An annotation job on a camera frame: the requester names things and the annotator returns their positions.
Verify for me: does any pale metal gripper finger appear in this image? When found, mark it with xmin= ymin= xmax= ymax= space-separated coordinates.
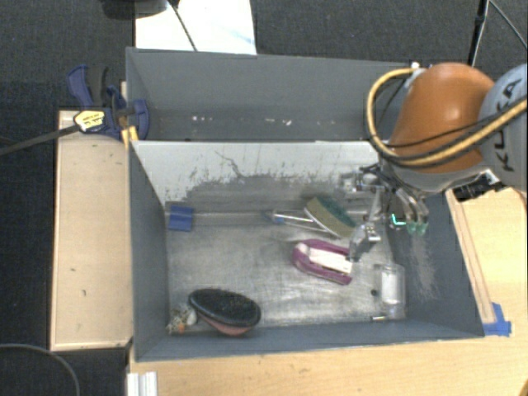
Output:
xmin=349 ymin=223 xmax=383 ymax=262

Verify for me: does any green and yellow sponge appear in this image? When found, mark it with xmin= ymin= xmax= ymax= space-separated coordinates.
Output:
xmin=304 ymin=196 xmax=356 ymax=239

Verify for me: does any purple and white stapler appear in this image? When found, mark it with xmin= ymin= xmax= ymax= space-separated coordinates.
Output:
xmin=291 ymin=238 xmax=355 ymax=286

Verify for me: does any clear glass jar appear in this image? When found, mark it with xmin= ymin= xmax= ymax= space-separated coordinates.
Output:
xmin=370 ymin=262 xmax=408 ymax=321

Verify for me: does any grey metal bin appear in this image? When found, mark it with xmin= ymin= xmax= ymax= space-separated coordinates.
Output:
xmin=125 ymin=46 xmax=486 ymax=363

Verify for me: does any clear tube with blue tip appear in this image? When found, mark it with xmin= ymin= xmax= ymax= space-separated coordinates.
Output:
xmin=192 ymin=209 xmax=340 ymax=239

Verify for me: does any black oval brush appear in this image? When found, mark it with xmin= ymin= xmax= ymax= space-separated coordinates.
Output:
xmin=187 ymin=288 xmax=262 ymax=338

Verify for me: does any blue clip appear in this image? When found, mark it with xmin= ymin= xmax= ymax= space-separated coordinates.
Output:
xmin=167 ymin=204 xmax=196 ymax=232

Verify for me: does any small brown and white toy animal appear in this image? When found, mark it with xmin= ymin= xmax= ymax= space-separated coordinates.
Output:
xmin=166 ymin=305 xmax=199 ymax=336

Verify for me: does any pale wood flat board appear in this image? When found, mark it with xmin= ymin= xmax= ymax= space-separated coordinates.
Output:
xmin=49 ymin=109 xmax=135 ymax=352

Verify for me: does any black cylinder on white bracket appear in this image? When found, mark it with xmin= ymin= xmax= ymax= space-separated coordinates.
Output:
xmin=451 ymin=174 xmax=505 ymax=202

